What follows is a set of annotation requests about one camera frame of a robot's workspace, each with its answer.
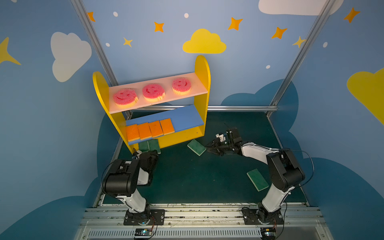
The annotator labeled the green sponge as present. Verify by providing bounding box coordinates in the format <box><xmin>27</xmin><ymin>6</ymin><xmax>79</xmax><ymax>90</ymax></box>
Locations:
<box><xmin>247</xmin><ymin>169</ymin><xmax>269</xmax><ymax>192</ymax></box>
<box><xmin>187</xmin><ymin>140</ymin><xmax>207</xmax><ymax>156</ymax></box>
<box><xmin>148</xmin><ymin>139</ymin><xmax>161</xmax><ymax>155</ymax></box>
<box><xmin>139</xmin><ymin>141</ymin><xmax>150</xmax><ymax>153</ymax></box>

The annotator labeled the orange sponge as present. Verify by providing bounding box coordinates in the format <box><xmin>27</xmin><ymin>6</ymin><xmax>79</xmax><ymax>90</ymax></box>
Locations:
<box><xmin>126</xmin><ymin>124</ymin><xmax>141</xmax><ymax>143</ymax></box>
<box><xmin>160</xmin><ymin>119</ymin><xmax>175</xmax><ymax>136</ymax></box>
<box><xmin>138</xmin><ymin>123</ymin><xmax>152</xmax><ymax>140</ymax></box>
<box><xmin>149</xmin><ymin>121</ymin><xmax>164</xmax><ymax>138</ymax></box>

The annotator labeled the pink smiley sponge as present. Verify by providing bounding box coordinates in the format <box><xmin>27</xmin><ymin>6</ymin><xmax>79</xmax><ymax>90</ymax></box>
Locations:
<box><xmin>172</xmin><ymin>78</ymin><xmax>192</xmax><ymax>95</ymax></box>
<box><xmin>142</xmin><ymin>84</ymin><xmax>166</xmax><ymax>103</ymax></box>
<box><xmin>113</xmin><ymin>88</ymin><xmax>139</xmax><ymax>108</ymax></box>

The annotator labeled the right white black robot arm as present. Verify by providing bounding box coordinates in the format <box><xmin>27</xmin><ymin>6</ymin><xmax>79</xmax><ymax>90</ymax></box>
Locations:
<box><xmin>206</xmin><ymin>128</ymin><xmax>305</xmax><ymax>214</ymax></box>

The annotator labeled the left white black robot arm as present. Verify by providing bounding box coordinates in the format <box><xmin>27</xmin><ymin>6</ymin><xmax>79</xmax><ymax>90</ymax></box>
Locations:
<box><xmin>101</xmin><ymin>151</ymin><xmax>159</xmax><ymax>214</ymax></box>

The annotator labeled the yellow shelf with pink and blue boards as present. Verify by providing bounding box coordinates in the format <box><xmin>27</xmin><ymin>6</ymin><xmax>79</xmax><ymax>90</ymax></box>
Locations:
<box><xmin>93</xmin><ymin>56</ymin><xmax>211</xmax><ymax>153</ymax></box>

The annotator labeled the back aluminium floor bar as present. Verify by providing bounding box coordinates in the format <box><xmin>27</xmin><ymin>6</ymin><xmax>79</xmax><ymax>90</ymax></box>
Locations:
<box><xmin>135</xmin><ymin>105</ymin><xmax>278</xmax><ymax>112</ymax></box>

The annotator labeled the left small circuit board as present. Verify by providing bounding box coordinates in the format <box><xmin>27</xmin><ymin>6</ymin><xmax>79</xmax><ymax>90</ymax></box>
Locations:
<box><xmin>134</xmin><ymin>229</ymin><xmax>153</xmax><ymax>238</ymax></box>

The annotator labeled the small circuit board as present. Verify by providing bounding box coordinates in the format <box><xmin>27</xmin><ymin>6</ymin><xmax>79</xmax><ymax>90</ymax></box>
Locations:
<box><xmin>260</xmin><ymin>228</ymin><xmax>277</xmax><ymax>240</ymax></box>
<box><xmin>134</xmin><ymin>229</ymin><xmax>153</xmax><ymax>238</ymax></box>

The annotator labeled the right small circuit board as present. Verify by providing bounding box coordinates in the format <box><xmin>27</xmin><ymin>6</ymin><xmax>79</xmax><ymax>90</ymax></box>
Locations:
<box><xmin>260</xmin><ymin>228</ymin><xmax>277</xmax><ymax>240</ymax></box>

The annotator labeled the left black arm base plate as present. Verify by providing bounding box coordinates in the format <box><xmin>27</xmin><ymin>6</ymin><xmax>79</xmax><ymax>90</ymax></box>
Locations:
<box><xmin>123</xmin><ymin>210</ymin><xmax>165</xmax><ymax>226</ymax></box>

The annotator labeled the aluminium rail frame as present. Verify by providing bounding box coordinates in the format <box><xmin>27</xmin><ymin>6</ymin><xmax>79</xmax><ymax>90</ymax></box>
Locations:
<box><xmin>75</xmin><ymin>203</ymin><xmax>333</xmax><ymax>240</ymax></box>

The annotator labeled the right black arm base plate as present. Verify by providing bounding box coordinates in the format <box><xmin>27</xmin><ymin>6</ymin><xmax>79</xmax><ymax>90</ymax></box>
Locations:
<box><xmin>241</xmin><ymin>207</ymin><xmax>284</xmax><ymax>225</ymax></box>

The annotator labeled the right aluminium corner post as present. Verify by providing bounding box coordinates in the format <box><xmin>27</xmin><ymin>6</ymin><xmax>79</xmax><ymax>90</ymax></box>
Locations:
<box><xmin>266</xmin><ymin>0</ymin><xmax>337</xmax><ymax>119</ymax></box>

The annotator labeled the aluminium corner post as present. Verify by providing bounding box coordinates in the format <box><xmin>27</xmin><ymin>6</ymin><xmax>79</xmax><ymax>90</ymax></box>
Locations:
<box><xmin>266</xmin><ymin>0</ymin><xmax>337</xmax><ymax>119</ymax></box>
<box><xmin>71</xmin><ymin>0</ymin><xmax>119</xmax><ymax>87</ymax></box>

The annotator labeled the left aluminium corner post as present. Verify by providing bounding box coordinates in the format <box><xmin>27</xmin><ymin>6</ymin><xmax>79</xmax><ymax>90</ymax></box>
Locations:
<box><xmin>71</xmin><ymin>0</ymin><xmax>119</xmax><ymax>87</ymax></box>

